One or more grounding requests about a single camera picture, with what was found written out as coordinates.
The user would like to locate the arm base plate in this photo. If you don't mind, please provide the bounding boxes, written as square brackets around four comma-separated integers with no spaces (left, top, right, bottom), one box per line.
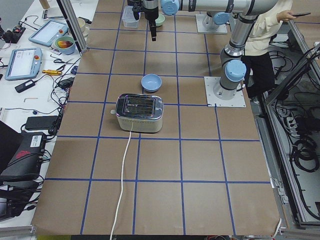
[195,13,229,35]
[204,76,246,108]

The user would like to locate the white toaster cable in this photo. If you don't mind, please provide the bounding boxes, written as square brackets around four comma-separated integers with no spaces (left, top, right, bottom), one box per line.
[109,130,133,240]

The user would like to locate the green bowl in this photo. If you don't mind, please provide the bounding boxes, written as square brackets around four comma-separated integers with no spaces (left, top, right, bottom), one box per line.
[155,13,166,28]

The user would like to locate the clear plastic container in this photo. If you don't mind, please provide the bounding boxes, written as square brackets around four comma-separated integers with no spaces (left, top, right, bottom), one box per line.
[121,5,139,29]

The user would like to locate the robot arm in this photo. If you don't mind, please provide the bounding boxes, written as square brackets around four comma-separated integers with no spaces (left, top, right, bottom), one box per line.
[160,0,277,100]
[132,0,230,42]

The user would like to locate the blue bowl with fruit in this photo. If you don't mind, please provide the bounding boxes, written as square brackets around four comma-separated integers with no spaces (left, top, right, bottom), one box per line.
[54,36,76,55]

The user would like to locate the silver cream toaster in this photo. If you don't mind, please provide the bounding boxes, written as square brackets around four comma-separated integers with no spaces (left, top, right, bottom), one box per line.
[110,93,164,133]

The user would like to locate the black scissors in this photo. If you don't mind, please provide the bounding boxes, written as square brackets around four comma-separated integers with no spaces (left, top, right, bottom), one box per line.
[53,58,73,65]

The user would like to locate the black laptop bag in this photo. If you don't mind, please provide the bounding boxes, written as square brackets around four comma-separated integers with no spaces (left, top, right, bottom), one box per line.
[0,122,46,184]

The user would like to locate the aluminium frame post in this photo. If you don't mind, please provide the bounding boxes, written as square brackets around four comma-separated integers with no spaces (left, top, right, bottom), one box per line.
[56,0,88,54]

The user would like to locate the beige bowl with lemon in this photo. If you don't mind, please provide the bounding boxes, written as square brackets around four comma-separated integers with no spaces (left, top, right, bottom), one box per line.
[77,17,86,33]

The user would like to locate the teach pendant tablet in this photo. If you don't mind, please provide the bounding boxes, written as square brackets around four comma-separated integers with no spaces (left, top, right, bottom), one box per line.
[28,20,69,47]
[4,47,43,81]

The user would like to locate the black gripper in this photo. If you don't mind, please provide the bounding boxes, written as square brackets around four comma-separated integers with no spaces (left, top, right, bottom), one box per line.
[142,0,159,42]

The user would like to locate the black smartphone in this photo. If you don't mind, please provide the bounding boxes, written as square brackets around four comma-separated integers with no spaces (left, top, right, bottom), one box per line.
[291,12,311,18]

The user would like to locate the black power adapter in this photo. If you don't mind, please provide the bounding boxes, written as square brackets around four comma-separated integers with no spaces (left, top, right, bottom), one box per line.
[15,79,36,93]

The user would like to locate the seated person in cream top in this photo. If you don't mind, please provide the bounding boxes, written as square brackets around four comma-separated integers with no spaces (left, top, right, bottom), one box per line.
[241,0,295,100]

